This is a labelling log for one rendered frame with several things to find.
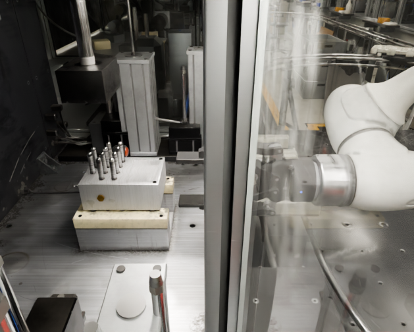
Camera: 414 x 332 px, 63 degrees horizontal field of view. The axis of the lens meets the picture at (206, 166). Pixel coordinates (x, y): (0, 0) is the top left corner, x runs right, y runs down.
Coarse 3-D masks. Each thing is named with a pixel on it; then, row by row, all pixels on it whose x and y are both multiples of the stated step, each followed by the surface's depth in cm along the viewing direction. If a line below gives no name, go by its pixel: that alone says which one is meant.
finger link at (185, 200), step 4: (180, 196) 61; (184, 196) 61; (188, 196) 61; (192, 196) 61; (196, 196) 61; (200, 196) 61; (180, 200) 59; (184, 200) 59; (188, 200) 59; (192, 200) 59; (196, 200) 59; (200, 200) 59; (180, 204) 59; (184, 204) 59; (188, 204) 59; (192, 204) 59; (196, 204) 59; (200, 204) 59
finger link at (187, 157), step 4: (180, 152) 57; (184, 152) 57; (188, 152) 57; (192, 152) 57; (196, 152) 57; (180, 156) 55; (184, 156) 55; (188, 156) 55; (192, 156) 55; (196, 156) 55; (176, 160) 54; (180, 160) 54; (184, 160) 54; (188, 160) 54; (192, 160) 54; (196, 160) 54; (200, 160) 54
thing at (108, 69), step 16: (80, 0) 43; (80, 16) 44; (80, 32) 45; (80, 48) 46; (80, 64) 47; (96, 64) 47; (112, 64) 49; (64, 80) 45; (80, 80) 45; (96, 80) 45; (112, 80) 49; (64, 96) 46; (80, 96) 46; (96, 96) 46
